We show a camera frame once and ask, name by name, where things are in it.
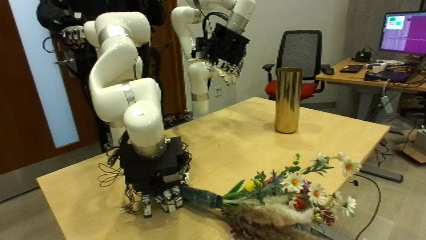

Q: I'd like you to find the white desk device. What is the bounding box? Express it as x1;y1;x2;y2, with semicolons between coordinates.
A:
366;59;404;71

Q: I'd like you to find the white power strip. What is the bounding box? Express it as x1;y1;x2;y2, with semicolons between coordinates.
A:
380;95;396;115

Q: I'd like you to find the black mesh red seat chair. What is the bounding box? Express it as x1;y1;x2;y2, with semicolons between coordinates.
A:
263;29;327;101

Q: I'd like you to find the black floor cable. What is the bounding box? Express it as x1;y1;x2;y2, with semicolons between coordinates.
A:
350;173;384;240

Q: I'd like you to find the black desk phone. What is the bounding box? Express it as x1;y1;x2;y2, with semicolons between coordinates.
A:
354;49;373;63

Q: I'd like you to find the black keyboard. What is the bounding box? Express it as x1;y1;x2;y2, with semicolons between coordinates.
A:
338;64;365;74

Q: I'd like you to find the grey table foot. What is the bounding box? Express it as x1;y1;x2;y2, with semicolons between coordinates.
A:
358;164;405;184
311;228;352;240

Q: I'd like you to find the gold cylinder vase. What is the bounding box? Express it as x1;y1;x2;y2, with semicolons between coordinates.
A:
273;67;304;135

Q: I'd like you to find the computer monitor with purple screen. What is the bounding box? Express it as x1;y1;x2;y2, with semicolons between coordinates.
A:
378;11;426;56

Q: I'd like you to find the flower bouquet with green wrap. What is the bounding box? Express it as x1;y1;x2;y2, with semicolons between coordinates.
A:
179;151;364;240

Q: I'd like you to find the wooden office desk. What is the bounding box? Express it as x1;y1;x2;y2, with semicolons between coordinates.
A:
316;58;426;122

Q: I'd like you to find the cardboard box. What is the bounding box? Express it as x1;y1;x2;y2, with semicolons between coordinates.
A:
397;129;426;164

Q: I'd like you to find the black right hand cable bundle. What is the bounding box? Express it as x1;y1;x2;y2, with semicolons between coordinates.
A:
98;148;125;188

